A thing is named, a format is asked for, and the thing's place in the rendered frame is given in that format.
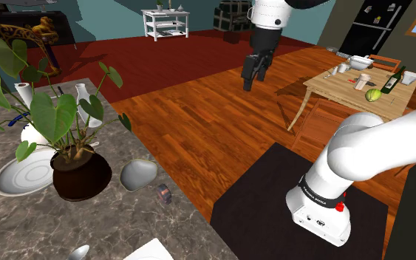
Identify dark checked armchair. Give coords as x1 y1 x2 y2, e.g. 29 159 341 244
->
212 0 255 33

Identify green round cabbage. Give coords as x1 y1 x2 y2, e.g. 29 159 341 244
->
364 88 383 103

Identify white round plate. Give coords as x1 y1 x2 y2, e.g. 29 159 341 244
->
0 148 61 197

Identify dark cabinet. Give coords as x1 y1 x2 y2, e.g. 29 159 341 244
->
0 10 78 50

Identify ornate golden chair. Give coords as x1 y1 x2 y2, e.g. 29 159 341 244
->
0 16 64 78

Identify wooden dining table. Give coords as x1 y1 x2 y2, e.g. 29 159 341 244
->
286 64 416 133

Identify silver spoon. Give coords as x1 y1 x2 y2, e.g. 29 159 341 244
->
66 244 91 260

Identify white tall cup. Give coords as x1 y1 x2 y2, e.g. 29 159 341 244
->
352 73 372 92

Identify black refrigerator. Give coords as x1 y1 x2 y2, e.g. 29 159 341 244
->
338 0 415 57

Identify grey pebble-shaped bowl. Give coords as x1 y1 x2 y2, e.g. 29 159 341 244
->
119 158 159 193

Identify white shelf unit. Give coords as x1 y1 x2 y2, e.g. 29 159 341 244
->
140 0 191 43

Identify green plant in brown pot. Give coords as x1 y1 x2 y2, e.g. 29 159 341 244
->
0 37 133 202

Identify wooden chair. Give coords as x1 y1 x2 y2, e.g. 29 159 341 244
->
367 53 403 74

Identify large white bowl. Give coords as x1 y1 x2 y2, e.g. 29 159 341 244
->
347 54 375 72

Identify white flared bowl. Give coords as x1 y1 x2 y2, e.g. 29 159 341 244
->
400 70 416 86

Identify tall white vase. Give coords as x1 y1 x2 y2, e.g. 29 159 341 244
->
75 83 103 129

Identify white round jug, blue handle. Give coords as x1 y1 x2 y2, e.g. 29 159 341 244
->
7 112 51 147

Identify dark red footstool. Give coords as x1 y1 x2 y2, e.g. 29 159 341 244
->
223 31 245 45

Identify dark green wine bottle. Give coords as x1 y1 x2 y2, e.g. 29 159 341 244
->
379 65 407 95

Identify white paper towel roll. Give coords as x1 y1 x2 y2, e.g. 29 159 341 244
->
13 82 35 109

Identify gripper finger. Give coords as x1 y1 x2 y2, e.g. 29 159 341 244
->
240 53 263 92
256 56 273 82

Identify dark robot stand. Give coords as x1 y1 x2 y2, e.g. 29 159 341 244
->
209 141 391 260

